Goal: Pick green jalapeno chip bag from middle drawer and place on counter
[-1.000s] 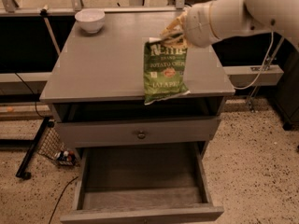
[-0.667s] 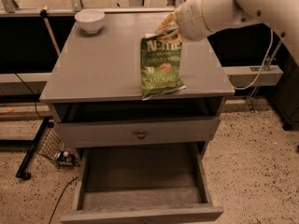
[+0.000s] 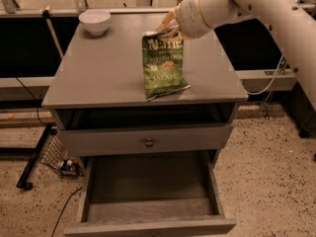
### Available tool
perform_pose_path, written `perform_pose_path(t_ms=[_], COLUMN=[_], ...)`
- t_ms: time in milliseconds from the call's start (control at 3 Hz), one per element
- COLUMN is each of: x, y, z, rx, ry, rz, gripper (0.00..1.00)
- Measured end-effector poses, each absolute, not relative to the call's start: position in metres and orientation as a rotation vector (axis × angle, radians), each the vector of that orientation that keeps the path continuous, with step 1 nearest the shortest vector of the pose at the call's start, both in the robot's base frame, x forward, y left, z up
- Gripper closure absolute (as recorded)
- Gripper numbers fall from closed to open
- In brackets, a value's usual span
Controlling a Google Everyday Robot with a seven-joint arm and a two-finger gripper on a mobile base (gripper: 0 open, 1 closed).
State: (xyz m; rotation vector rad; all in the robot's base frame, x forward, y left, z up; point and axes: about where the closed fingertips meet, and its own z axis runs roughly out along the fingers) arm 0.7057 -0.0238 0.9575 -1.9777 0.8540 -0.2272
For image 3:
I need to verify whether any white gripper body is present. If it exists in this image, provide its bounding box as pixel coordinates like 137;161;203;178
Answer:
176;0;212;39

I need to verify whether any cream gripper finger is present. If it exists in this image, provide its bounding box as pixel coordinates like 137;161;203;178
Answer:
156;8;179;31
158;29;183;40

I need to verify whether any green jalapeno chip bag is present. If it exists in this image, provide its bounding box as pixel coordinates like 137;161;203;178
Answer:
142;33;190;101

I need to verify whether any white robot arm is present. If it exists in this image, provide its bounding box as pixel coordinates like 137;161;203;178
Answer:
157;0;316;109

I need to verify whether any closed grey top drawer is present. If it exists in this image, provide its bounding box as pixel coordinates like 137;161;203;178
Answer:
58;123;232;157

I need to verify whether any brass drawer knob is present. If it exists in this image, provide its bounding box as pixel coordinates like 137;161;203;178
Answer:
145;138;154;147

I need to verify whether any grey wooden drawer cabinet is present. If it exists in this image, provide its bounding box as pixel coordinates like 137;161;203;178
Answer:
41;11;249;237

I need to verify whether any open grey middle drawer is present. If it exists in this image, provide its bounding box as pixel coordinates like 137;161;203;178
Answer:
64;151;236;237

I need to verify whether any white ceramic bowl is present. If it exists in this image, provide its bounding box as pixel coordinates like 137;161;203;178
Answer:
79;9;111;36

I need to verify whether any small colourful can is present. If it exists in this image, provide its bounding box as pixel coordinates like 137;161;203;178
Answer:
58;160;79;175

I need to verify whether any black metal bar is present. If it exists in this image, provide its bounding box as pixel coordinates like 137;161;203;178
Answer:
16;124;52;191

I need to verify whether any white cable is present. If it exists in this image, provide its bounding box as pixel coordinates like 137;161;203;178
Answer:
245;54;285;96

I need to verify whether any black wall cable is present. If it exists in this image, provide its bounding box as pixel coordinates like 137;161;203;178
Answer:
14;77;48;126

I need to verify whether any metal railing frame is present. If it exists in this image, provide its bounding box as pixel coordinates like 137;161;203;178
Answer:
0;0;316;19

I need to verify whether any wire mesh basket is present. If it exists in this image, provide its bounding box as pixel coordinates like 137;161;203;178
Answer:
39;135;81;176

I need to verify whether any black floor cable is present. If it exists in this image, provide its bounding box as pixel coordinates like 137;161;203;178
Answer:
49;186;84;237

